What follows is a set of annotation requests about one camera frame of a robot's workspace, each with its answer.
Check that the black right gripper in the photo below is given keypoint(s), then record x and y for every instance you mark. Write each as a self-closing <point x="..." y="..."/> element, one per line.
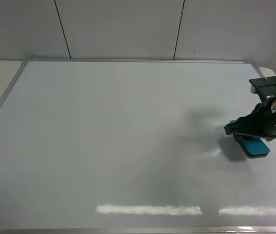
<point x="261" y="122"/>

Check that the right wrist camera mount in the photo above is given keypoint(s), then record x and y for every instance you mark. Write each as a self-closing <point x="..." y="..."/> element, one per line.
<point x="264" y="87"/>

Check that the white aluminium-framed whiteboard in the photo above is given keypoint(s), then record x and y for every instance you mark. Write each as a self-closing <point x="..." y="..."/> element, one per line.
<point x="131" y="147"/>

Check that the teal whiteboard eraser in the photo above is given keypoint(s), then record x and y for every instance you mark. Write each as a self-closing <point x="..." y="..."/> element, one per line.
<point x="253" y="147"/>

